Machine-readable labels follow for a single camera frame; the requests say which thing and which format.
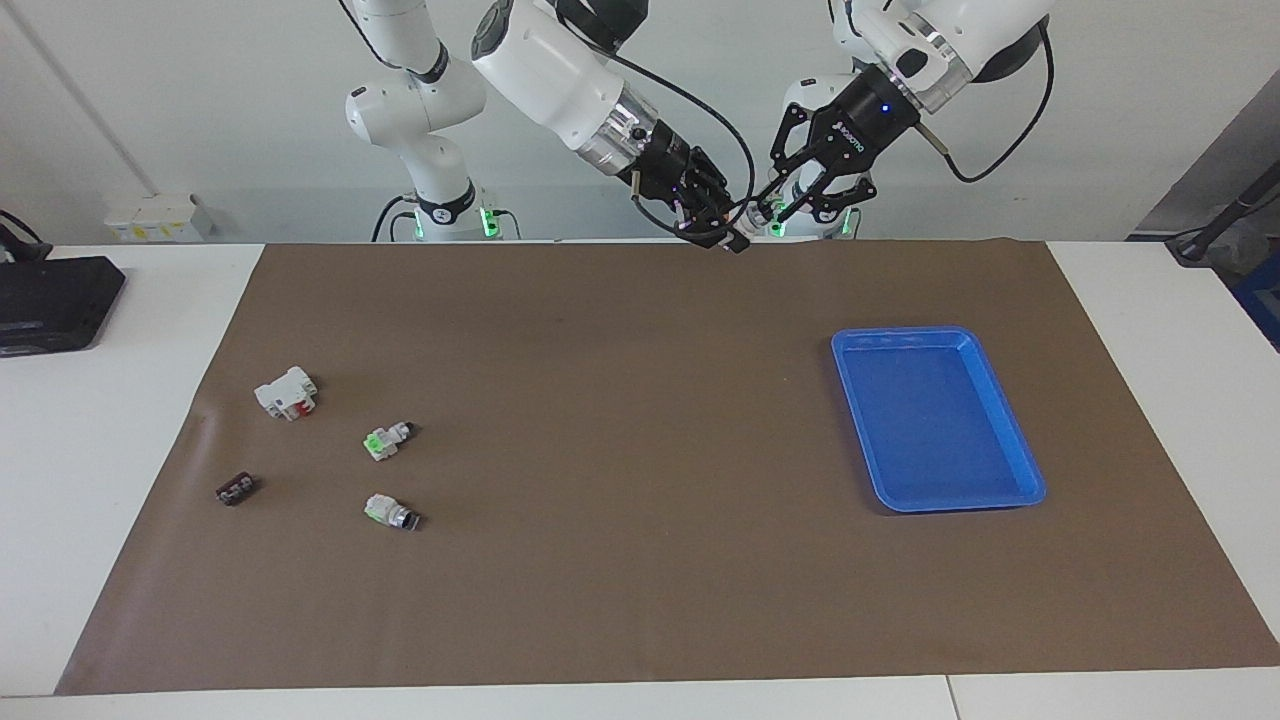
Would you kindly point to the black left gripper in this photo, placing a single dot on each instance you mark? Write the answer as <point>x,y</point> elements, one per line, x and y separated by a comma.
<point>865,120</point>

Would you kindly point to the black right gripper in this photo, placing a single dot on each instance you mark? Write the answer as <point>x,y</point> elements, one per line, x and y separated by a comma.
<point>670,168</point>

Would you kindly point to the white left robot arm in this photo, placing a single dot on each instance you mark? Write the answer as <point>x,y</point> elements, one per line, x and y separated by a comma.
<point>960,40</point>

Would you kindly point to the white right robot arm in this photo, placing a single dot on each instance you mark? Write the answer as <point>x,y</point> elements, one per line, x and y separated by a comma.
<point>540,70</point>

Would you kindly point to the brown table mat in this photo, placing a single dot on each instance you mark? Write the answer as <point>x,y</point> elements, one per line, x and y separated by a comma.
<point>640,450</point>

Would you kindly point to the blue plastic tray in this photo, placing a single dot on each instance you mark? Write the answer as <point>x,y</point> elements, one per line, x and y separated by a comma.
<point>930,420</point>

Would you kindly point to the black stand pole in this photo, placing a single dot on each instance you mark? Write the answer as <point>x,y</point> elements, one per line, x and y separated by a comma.
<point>1230,215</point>

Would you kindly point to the blue crate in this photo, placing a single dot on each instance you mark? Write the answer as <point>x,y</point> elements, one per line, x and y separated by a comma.
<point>1262,300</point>

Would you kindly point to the white circuit breaker with red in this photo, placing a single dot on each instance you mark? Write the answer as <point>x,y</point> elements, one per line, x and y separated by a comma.
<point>283,392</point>

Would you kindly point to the small black terminal block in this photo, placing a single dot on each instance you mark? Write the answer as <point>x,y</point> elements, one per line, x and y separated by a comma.
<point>236,490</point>

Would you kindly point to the white box with yellow labels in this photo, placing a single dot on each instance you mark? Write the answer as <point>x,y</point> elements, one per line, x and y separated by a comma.
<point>150,220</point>

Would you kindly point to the flat black electronic box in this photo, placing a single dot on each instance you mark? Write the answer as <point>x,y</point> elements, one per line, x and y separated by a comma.
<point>50,300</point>

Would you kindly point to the bright green push-button switch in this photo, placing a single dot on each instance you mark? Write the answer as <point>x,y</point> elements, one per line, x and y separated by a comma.
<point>380,442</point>

